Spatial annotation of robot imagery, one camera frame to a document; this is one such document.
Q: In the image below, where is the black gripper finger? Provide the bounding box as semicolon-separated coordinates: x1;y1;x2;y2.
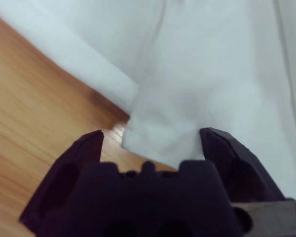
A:
199;127;286;203
18;130;104;234

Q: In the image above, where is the white T-shirt with UNITREE print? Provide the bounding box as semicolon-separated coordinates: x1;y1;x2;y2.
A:
0;0;296;200

